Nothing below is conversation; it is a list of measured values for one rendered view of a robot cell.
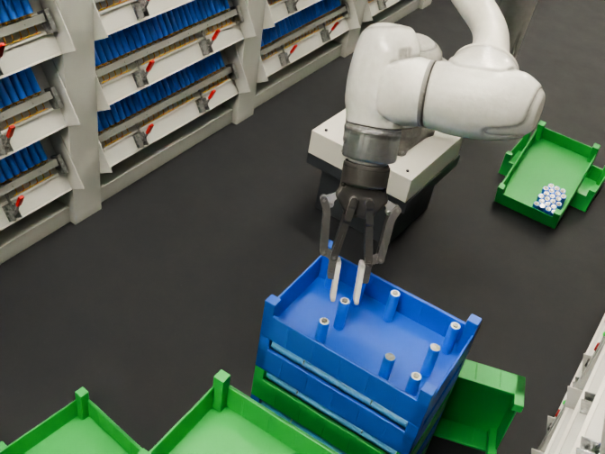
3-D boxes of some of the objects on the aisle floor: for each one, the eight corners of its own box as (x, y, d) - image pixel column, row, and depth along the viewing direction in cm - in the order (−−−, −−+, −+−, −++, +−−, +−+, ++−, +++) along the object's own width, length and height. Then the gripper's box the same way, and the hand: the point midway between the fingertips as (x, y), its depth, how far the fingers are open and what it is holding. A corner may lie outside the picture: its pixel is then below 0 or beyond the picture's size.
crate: (555, 230, 225) (560, 215, 219) (493, 201, 233) (497, 186, 226) (595, 160, 237) (601, 145, 230) (536, 135, 244) (540, 119, 237)
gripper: (414, 164, 122) (389, 298, 128) (315, 149, 121) (294, 286, 127) (421, 172, 115) (394, 314, 121) (317, 157, 114) (295, 302, 120)
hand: (347, 281), depth 123 cm, fingers open, 3 cm apart
